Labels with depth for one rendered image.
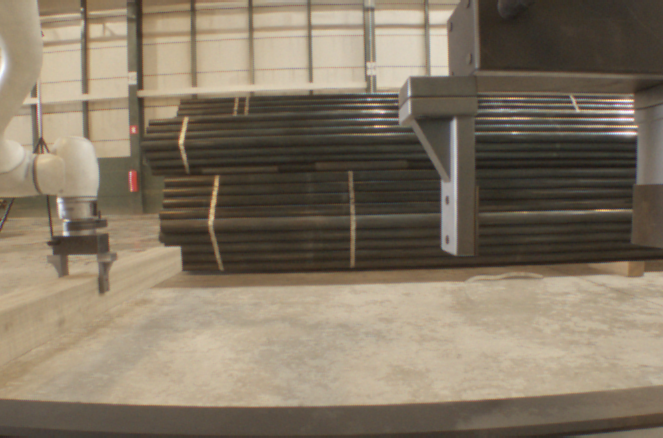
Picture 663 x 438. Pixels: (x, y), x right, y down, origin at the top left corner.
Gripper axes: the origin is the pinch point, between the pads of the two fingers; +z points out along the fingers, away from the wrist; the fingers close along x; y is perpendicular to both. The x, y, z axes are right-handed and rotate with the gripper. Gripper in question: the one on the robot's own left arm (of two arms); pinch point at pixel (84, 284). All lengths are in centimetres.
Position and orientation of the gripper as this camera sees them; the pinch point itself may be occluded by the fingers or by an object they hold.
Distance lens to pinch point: 110.1
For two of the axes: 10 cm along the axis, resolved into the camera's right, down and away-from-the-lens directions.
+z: 0.2, 10.0, 0.7
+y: 0.1, 0.7, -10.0
